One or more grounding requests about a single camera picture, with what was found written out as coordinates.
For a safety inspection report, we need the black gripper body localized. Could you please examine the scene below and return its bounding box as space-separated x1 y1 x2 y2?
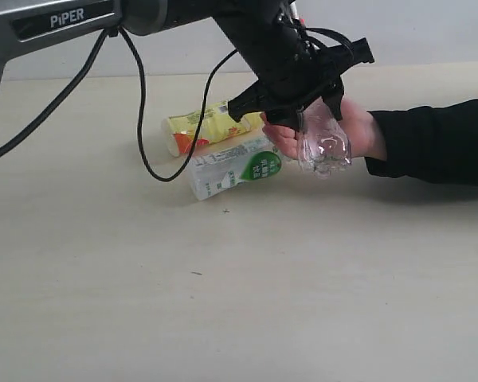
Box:
228 38 374 122

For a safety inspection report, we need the clear cola bottle red label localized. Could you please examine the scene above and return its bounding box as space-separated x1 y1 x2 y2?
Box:
296 99 351 179

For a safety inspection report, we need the white green yogurt drink bottle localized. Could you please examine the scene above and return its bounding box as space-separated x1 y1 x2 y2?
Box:
186 135 289 201

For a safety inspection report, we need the yellow juice bottle red cap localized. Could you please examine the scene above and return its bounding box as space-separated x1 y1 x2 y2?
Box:
161 101 263 157

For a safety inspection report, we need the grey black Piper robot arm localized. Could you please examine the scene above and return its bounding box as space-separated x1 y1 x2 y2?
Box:
0 0 374 128

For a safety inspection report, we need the black sleeved forearm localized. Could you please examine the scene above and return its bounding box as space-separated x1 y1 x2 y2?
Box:
365 99 478 186

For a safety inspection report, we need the open bare human hand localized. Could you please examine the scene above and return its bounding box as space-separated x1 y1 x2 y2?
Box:
261 99 387 161

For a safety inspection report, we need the black braided cable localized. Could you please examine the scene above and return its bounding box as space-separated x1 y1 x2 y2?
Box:
0 25 240 183

